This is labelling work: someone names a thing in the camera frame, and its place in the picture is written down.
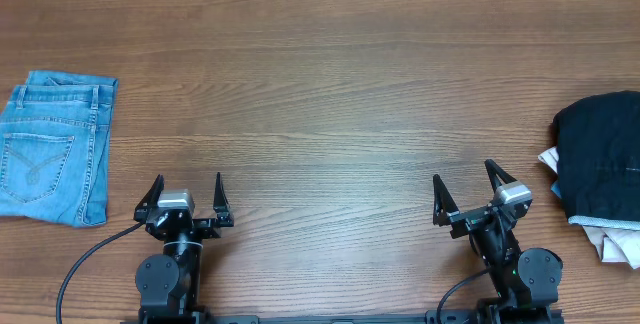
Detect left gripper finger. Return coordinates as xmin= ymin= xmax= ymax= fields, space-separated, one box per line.
xmin=213 ymin=172 xmax=231 ymax=215
xmin=136 ymin=174 xmax=164 ymax=210

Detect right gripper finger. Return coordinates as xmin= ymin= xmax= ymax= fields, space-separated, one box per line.
xmin=484 ymin=159 xmax=516 ymax=191
xmin=433 ymin=174 xmax=459 ymax=217

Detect blue denim jeans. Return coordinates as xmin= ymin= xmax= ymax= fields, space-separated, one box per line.
xmin=1 ymin=70 xmax=119 ymax=227

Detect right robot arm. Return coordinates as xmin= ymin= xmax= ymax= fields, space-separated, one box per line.
xmin=425 ymin=159 xmax=564 ymax=324

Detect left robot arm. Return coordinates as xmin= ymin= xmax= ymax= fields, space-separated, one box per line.
xmin=134 ymin=174 xmax=234 ymax=323

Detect black folded garment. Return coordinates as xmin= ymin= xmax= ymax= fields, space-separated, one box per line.
xmin=553 ymin=91 xmax=639 ymax=230

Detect beige folded cloth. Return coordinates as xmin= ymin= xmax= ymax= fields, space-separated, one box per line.
xmin=538 ymin=146 xmax=640 ymax=270

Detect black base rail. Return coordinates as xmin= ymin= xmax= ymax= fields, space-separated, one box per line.
xmin=121 ymin=310 xmax=565 ymax=324

